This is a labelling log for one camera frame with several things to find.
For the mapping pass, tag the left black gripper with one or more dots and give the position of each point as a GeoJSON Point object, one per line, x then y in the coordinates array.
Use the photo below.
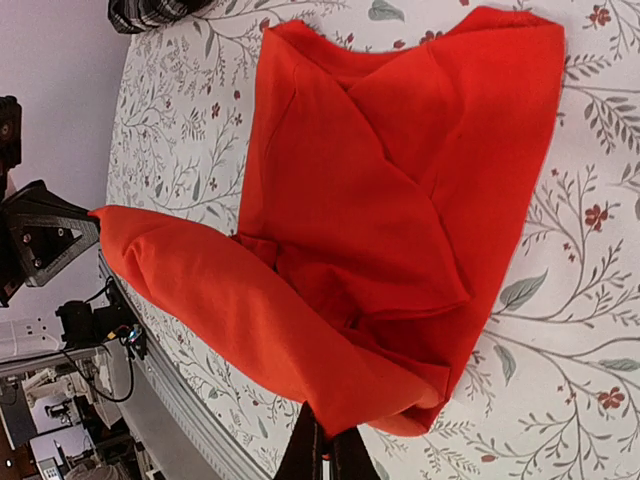
{"type": "Point", "coordinates": [41, 233]}

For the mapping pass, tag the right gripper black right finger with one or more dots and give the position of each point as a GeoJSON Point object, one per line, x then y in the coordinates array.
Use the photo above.
{"type": "Point", "coordinates": [350, 458]}

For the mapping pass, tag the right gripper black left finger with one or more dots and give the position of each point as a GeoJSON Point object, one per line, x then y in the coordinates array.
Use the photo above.
{"type": "Point", "coordinates": [303, 456]}

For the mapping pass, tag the black white plaid skirt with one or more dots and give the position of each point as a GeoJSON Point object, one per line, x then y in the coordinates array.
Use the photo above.
{"type": "Point", "coordinates": [137, 16]}

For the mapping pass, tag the red garment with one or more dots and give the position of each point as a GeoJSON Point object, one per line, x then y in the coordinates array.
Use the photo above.
{"type": "Point", "coordinates": [383, 198]}

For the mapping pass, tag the floral patterned table cloth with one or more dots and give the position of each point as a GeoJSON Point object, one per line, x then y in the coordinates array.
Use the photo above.
{"type": "Point", "coordinates": [552, 388]}

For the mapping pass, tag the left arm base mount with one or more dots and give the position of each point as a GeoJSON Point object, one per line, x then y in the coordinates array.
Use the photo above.
{"type": "Point", "coordinates": [104, 317]}

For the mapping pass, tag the front aluminium rail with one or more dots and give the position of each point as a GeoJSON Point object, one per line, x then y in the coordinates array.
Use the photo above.
{"type": "Point", "coordinates": [200, 390]}

